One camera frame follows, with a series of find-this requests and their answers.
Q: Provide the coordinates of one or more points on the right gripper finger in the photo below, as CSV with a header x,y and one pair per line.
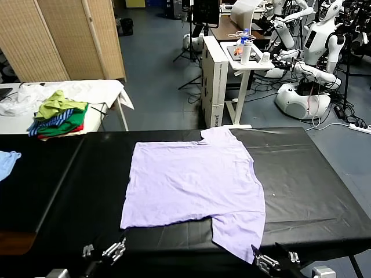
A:
x,y
266,263
294,257

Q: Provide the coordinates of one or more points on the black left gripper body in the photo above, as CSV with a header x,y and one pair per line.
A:
x,y
95,269

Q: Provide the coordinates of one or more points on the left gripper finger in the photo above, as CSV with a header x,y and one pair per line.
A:
x,y
87,250
114,249

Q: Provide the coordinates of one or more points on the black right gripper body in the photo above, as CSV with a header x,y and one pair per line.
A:
x,y
290,270

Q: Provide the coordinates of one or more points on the light purple T-shirt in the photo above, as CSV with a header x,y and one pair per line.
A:
x,y
188,185

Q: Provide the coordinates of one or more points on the black plastic table cover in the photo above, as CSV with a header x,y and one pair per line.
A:
x,y
34,185
304,179

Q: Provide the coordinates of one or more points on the beige garment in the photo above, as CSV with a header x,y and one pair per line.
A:
x,y
58,137

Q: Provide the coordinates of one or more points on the light blue garment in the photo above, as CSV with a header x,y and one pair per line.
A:
x,y
6,163

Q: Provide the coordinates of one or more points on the red garment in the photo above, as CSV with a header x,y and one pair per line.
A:
x,y
77,129

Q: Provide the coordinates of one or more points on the green garment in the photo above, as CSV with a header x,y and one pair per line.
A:
x,y
72,120

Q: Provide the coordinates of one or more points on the blue striped garment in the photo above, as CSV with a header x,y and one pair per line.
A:
x,y
55,119

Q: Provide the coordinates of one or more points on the white power strip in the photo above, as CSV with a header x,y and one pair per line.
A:
x,y
359,127

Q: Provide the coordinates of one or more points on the yellow-green garment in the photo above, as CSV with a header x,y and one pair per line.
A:
x,y
53,105

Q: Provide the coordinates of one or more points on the black power adapter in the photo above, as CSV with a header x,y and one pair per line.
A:
x,y
339,111

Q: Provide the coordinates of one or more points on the white table cloth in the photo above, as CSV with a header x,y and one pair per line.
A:
x,y
95,89

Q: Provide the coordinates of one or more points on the white crumpled garment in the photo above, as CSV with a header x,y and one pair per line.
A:
x,y
20,100

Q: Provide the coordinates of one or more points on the black laptop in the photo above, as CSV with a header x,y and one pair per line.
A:
x,y
5,93

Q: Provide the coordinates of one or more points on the white standing desk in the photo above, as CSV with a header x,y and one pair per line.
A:
x,y
243,87

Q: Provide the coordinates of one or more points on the tall white cardboard box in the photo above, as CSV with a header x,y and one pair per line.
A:
x,y
216,87

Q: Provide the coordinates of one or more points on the black stand pole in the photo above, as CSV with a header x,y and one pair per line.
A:
x,y
347,72

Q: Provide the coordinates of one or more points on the white tumbler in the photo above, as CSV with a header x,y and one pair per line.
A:
x,y
245,53

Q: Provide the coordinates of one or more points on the small orange object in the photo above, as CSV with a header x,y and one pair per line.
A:
x,y
237,51

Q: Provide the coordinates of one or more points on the woven folding screen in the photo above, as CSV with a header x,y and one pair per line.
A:
x,y
63,37

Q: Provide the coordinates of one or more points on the white humanoid robot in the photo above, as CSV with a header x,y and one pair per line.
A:
x,y
316,40
285,34

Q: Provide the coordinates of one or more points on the black tripod stand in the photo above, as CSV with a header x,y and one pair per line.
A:
x,y
191,43

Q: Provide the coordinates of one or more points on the black trash bin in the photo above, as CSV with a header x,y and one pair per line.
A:
x,y
126,26

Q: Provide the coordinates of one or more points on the brown wooden desk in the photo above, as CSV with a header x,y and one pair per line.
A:
x,y
226,29

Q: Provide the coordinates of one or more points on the yellow cabinet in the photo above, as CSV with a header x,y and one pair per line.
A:
x,y
134,3

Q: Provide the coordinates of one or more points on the white curved machine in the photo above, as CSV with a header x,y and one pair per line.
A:
x,y
242,13

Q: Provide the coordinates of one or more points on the black monitor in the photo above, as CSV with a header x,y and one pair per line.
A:
x,y
205,11

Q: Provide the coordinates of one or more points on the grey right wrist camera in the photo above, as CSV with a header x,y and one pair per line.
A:
x,y
324,272

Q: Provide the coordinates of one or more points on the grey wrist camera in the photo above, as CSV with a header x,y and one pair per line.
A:
x,y
324,272
58,273

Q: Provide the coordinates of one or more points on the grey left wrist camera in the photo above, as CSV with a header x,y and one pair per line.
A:
x,y
58,273

